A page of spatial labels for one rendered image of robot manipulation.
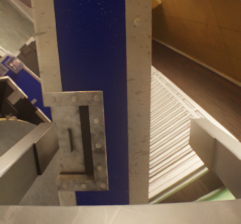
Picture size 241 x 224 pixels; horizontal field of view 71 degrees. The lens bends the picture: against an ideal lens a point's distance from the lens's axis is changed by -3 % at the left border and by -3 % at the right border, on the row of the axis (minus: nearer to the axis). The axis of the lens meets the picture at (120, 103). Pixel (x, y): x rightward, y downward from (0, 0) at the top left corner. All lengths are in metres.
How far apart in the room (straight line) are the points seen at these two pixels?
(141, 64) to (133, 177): 0.13
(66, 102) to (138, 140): 0.09
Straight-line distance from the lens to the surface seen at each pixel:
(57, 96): 0.20
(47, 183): 1.01
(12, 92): 1.44
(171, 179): 2.15
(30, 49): 2.61
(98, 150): 0.21
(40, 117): 1.40
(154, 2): 4.70
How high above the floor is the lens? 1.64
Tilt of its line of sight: 9 degrees down
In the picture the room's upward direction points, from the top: 52 degrees clockwise
